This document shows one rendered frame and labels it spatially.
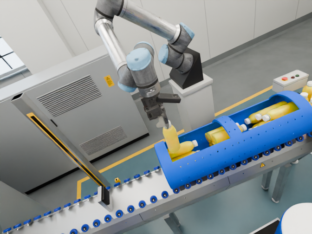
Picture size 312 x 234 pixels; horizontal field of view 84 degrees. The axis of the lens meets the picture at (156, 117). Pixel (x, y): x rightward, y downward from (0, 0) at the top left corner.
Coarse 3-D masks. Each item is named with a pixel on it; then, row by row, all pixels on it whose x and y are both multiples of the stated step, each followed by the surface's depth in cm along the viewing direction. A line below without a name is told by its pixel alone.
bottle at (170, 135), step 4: (164, 128) 85; (172, 128) 85; (164, 132) 86; (168, 132) 85; (172, 132) 85; (176, 132) 89; (164, 136) 88; (168, 136) 86; (172, 136) 86; (176, 136) 89; (168, 140) 88; (172, 140) 88; (176, 140) 89; (168, 144) 91; (172, 144) 90; (176, 144) 91; (168, 148) 95; (172, 148) 92; (176, 148) 92
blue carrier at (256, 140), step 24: (288, 96) 98; (216, 120) 103; (240, 120) 119; (288, 120) 92; (216, 144) 92; (240, 144) 92; (264, 144) 94; (168, 168) 92; (192, 168) 92; (216, 168) 95
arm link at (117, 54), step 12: (96, 12) 104; (96, 24) 103; (108, 24) 104; (108, 36) 95; (108, 48) 92; (120, 48) 89; (120, 60) 84; (120, 72) 80; (120, 84) 80; (132, 84) 79
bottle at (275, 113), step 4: (284, 104) 102; (288, 104) 100; (292, 104) 100; (276, 108) 101; (280, 108) 100; (284, 108) 99; (288, 108) 99; (292, 108) 99; (296, 108) 99; (268, 112) 102; (272, 112) 100; (276, 112) 99; (280, 112) 99; (284, 112) 99; (288, 112) 99; (268, 116) 100; (272, 116) 100; (276, 116) 99; (280, 116) 99; (272, 120) 101
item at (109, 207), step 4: (100, 188) 108; (104, 188) 109; (100, 192) 106; (104, 192) 107; (108, 192) 112; (100, 196) 104; (104, 196) 105; (108, 196) 110; (100, 200) 102; (104, 200) 103; (108, 200) 108; (100, 204) 104; (104, 204) 105; (108, 204) 107; (108, 208) 109; (112, 208) 112
